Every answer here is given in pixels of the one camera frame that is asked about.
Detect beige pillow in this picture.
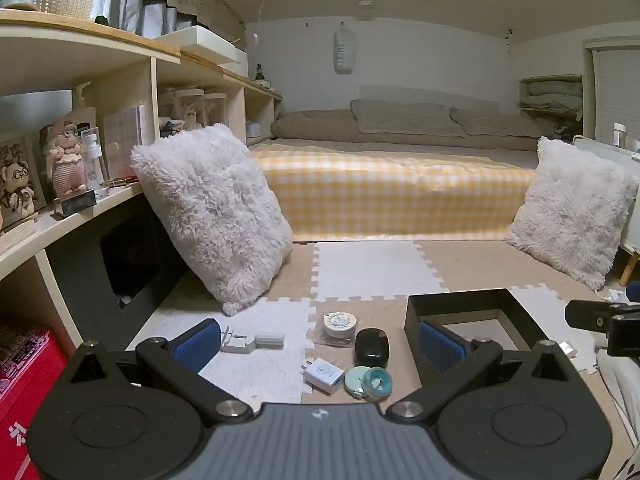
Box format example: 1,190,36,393
449,107,543,138
350,99,466,138

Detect black computer mouse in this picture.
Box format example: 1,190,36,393
354,328,391,368

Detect hanging white bag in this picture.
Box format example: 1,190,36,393
332,27,356,76

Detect small fluffy white cushion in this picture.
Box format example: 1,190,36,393
505,137,640,291

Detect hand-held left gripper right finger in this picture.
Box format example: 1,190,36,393
386,320,571,423

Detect red plastic crate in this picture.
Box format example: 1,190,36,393
0,327,68,480

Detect white flat box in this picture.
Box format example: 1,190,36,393
152,25,248,78

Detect grey fabric storage bin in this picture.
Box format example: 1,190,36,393
120,0,168,36
167,7,198,36

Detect wooden cartoon plaque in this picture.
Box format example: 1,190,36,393
0,132,46,231

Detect white USB charger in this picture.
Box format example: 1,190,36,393
301,357,347,392

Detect folded beige blankets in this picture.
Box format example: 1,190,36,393
520,75,583,116

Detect white framed door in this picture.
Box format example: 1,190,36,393
582,37,640,146

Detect black box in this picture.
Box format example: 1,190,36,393
404,287,535,376

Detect round white tape measure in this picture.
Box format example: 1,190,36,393
322,311,357,345

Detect clear plastic package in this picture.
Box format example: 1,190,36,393
316,310,361,347

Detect mint round tape measure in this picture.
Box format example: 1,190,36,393
344,366,373,401

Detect wooden shelf unit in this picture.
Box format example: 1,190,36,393
0,7,283,346

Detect knitted doll with glasses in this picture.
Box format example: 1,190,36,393
45,117,88,196

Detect teal tape roll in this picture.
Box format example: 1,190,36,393
361,367,393,398

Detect yellow checked blanket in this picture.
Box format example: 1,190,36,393
247,142,538,241

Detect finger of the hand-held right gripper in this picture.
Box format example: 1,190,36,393
565,300,618,333

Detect checked paper box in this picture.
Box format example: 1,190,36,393
102,105,148,178

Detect white pump bottle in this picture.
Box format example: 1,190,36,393
70,82,103,133

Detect white headboard panel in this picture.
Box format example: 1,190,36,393
359,85,501,116

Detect white plug adapter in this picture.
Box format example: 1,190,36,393
220,326,258,354

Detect clear spray bottle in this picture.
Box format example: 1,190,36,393
80,127,107,192

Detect small black clock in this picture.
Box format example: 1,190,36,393
52,190,97,218

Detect large fluffy white cushion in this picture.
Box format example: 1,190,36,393
131,124,293,317

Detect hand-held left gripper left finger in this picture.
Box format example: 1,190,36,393
67,319,253,423

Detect beige duvet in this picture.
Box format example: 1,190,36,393
270,109,556,152

